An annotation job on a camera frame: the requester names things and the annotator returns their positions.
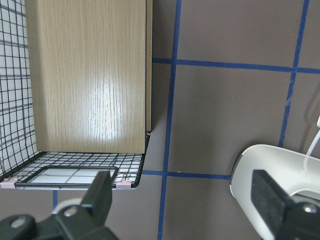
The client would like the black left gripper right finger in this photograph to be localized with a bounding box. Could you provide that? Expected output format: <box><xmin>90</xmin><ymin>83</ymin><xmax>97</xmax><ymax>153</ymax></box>
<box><xmin>251</xmin><ymin>169</ymin><xmax>295</xmax><ymax>232</ymax></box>

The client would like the white power cord with plug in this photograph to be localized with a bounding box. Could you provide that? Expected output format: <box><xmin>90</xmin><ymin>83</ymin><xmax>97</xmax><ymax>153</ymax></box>
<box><xmin>306</xmin><ymin>114</ymin><xmax>320</xmax><ymax>157</ymax></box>

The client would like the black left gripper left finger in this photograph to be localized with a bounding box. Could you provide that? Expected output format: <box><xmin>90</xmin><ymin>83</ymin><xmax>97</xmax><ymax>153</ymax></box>
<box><xmin>80</xmin><ymin>171</ymin><xmax>113</xmax><ymax>226</ymax></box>

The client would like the white toaster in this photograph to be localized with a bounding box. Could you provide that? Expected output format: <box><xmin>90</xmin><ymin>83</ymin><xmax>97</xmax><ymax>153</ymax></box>
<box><xmin>229</xmin><ymin>144</ymin><xmax>320</xmax><ymax>240</ymax></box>

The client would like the wire grid basket with wood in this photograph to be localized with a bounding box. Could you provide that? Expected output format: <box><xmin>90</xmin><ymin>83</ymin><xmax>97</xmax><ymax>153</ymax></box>
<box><xmin>0</xmin><ymin>0</ymin><xmax>153</xmax><ymax>190</ymax></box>

